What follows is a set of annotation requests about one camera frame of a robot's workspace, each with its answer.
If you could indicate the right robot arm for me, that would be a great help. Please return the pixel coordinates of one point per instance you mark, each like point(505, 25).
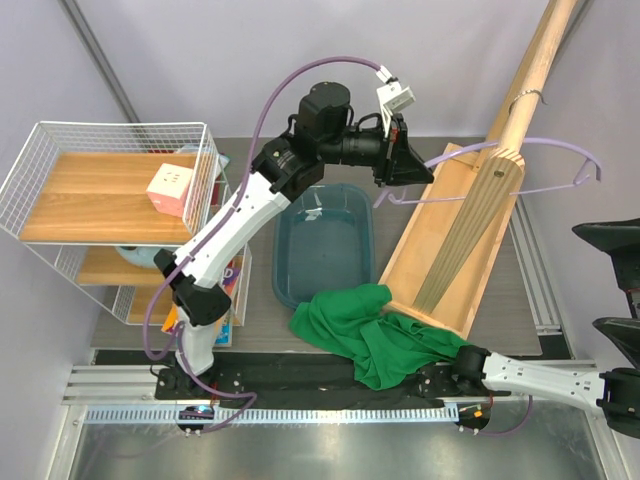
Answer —
point(615, 393)

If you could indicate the green tank top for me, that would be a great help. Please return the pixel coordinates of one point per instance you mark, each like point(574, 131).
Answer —
point(384, 346)

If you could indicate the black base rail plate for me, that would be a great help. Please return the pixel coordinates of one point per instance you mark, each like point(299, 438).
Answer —
point(304, 381)

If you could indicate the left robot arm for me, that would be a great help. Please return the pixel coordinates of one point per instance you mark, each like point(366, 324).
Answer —
point(321, 132)

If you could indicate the pink white cube socket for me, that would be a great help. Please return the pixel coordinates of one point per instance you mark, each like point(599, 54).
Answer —
point(168, 189)

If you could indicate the teal plastic basin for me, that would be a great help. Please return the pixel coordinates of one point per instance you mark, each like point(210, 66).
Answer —
point(323, 241)

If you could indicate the colourful children's book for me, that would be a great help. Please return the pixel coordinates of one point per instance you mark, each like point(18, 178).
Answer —
point(230, 283)

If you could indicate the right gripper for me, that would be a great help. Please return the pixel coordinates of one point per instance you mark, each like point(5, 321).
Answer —
point(621, 240)

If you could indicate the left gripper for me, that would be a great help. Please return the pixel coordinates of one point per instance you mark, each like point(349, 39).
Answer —
point(402, 167)

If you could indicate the lilac plastic clothes hanger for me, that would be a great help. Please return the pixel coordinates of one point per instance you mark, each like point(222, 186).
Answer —
point(580, 178)

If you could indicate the white wire shelf rack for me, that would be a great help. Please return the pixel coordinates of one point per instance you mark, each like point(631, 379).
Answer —
point(76, 190)

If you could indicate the white slotted cable duct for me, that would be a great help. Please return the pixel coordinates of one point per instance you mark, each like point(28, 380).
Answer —
point(200, 414)

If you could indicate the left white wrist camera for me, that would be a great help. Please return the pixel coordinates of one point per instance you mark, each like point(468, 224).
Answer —
point(392, 96)

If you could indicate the wooden clothes rack stand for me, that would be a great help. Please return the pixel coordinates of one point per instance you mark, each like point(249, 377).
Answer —
point(441, 265)

